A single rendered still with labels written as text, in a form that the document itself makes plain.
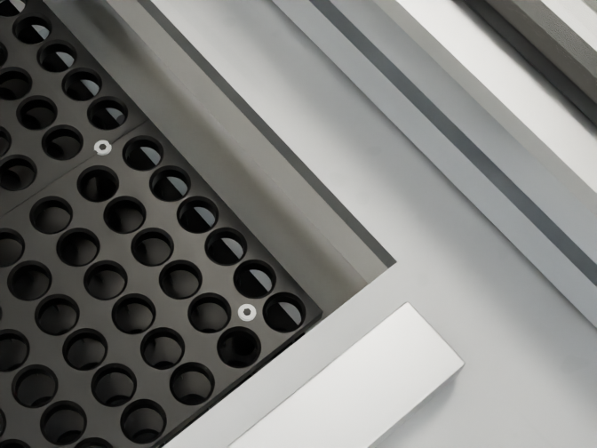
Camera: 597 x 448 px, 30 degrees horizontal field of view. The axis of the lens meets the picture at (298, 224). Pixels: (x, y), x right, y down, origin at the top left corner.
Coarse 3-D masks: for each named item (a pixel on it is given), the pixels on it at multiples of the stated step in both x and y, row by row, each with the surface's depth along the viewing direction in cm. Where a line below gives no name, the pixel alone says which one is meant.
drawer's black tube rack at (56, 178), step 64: (0, 64) 41; (64, 64) 41; (0, 128) 36; (64, 128) 36; (0, 192) 35; (64, 192) 35; (128, 192) 36; (0, 256) 37; (64, 256) 38; (128, 256) 35; (192, 256) 35; (0, 320) 33; (64, 320) 37; (128, 320) 37; (192, 320) 38; (0, 384) 33; (64, 384) 33; (128, 384) 36; (192, 384) 36
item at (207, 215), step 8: (40, 32) 44; (48, 32) 44; (64, 56) 44; (88, 80) 43; (88, 88) 43; (96, 88) 43; (112, 112) 43; (120, 112) 43; (120, 120) 42; (152, 152) 42; (152, 160) 42; (176, 184) 42; (184, 184) 42; (184, 192) 42; (200, 208) 41; (208, 216) 41
